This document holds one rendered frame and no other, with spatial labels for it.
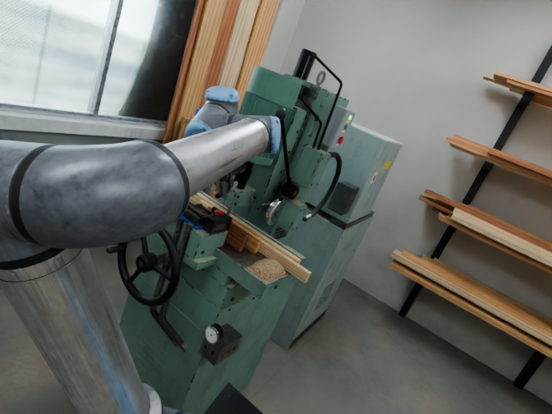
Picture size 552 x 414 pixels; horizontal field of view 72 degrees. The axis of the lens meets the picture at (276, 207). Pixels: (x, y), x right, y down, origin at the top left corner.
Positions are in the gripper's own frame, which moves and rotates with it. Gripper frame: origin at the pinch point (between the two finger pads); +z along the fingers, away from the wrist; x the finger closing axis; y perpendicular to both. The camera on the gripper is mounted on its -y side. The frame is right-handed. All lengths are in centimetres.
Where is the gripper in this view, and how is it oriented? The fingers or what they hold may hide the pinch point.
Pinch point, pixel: (223, 196)
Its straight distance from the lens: 127.8
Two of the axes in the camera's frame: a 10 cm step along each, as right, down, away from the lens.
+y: 6.4, -5.0, 5.8
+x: -7.7, -4.6, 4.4
